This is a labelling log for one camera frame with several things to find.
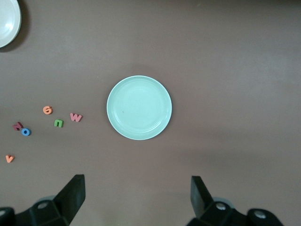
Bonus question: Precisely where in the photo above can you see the brown table cover sheet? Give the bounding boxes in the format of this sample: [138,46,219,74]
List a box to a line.
[0,0,301,226]

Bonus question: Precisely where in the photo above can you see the light green plate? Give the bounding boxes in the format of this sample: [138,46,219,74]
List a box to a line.
[106,75,173,141]

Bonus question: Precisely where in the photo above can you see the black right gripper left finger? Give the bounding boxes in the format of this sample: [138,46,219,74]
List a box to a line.
[0,174,86,226]

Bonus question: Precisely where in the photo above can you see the beige plate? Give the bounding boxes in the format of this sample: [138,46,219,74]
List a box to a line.
[0,0,22,49]

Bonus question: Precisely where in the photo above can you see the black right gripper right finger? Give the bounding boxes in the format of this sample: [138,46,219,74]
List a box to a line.
[185,175,286,226]

